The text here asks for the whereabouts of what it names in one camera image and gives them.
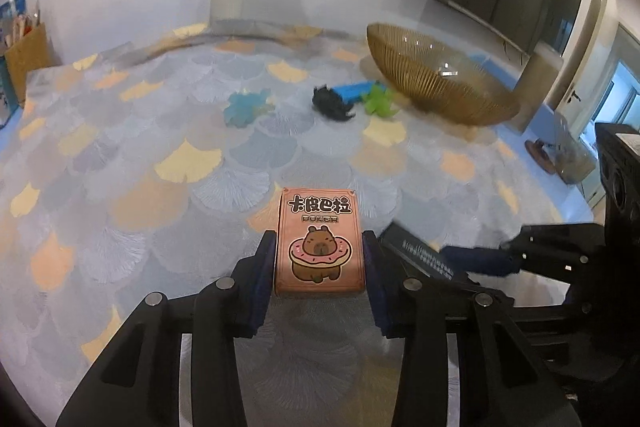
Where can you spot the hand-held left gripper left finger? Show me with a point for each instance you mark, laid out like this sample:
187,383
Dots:
265,267

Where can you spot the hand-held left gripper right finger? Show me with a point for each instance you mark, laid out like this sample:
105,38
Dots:
374,277

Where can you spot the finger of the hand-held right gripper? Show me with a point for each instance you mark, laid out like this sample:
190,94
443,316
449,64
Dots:
480,259
425,257

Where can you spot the pink card box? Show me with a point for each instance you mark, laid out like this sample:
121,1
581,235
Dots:
320,252

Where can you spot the clear plastic container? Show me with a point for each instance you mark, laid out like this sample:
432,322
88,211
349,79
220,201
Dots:
575,154

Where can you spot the green flower toy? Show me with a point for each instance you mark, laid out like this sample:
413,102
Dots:
380,103

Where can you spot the teal flower toy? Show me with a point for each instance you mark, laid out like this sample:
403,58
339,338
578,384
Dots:
247,107

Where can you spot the black fuzzy toy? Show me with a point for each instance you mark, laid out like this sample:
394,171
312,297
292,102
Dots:
332,104

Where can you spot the blue plastic bar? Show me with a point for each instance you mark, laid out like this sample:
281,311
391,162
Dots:
352,91

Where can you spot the beige cylinder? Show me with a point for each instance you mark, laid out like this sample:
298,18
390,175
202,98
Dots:
540,87

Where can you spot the white door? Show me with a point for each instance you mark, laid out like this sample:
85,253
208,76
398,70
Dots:
607,92

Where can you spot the blue printed box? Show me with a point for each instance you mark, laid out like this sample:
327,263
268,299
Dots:
7,97

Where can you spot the pens in woven box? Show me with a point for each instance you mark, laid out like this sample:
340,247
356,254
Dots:
20,19

